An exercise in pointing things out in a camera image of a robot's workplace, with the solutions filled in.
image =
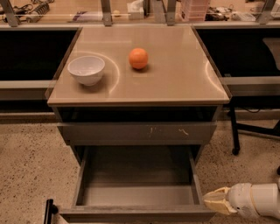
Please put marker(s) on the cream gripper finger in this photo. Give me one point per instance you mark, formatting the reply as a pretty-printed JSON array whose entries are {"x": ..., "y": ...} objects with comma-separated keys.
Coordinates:
[
  {"x": 220, "y": 206},
  {"x": 217, "y": 195}
]

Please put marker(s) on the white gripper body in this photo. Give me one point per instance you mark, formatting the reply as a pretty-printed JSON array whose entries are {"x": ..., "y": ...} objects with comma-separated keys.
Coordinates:
[{"x": 240, "y": 198}]

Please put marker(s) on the grey drawer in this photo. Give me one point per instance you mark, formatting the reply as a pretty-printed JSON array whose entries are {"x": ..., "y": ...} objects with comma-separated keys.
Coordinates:
[
  {"x": 136, "y": 133},
  {"x": 137, "y": 184}
]

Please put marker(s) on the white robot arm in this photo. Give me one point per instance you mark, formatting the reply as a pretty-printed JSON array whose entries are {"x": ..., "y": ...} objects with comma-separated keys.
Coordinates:
[{"x": 266, "y": 199}]

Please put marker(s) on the black table leg with caster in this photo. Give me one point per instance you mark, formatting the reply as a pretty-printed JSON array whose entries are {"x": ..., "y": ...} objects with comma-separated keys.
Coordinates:
[{"x": 275, "y": 131}]

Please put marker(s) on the orange ball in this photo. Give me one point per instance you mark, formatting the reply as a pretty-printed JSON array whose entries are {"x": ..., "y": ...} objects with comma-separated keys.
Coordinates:
[{"x": 138, "y": 58}]

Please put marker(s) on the black stand leg left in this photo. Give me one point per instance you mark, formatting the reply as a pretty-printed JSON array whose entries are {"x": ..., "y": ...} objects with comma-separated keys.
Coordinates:
[{"x": 50, "y": 210}]

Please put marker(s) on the white bowl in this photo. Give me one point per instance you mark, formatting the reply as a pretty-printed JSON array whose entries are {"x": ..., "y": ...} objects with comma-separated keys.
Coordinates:
[{"x": 87, "y": 70}]

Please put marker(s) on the pink stacked trays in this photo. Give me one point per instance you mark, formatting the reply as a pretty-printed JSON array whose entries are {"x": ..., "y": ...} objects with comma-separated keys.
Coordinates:
[{"x": 193, "y": 10}]

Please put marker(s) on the white tissue box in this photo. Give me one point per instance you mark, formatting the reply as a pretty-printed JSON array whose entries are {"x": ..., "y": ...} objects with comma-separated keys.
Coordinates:
[{"x": 136, "y": 9}]

